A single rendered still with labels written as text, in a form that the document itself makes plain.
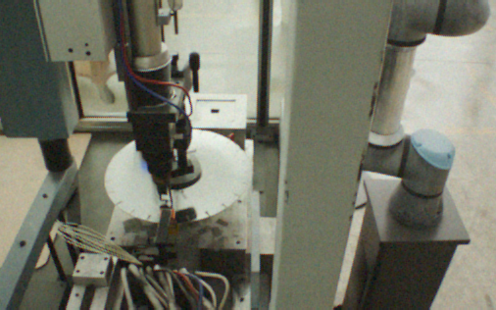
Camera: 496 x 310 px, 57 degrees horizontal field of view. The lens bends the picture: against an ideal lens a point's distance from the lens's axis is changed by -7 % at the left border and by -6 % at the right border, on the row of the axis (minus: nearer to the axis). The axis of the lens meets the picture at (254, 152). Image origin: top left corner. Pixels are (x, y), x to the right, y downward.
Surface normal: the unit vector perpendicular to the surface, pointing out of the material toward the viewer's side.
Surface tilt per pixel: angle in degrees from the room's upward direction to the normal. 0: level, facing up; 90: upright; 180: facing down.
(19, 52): 90
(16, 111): 90
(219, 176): 0
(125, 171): 0
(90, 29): 90
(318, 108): 90
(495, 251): 0
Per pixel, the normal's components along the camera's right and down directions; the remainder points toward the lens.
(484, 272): 0.02, -0.80
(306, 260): 0.00, 0.60
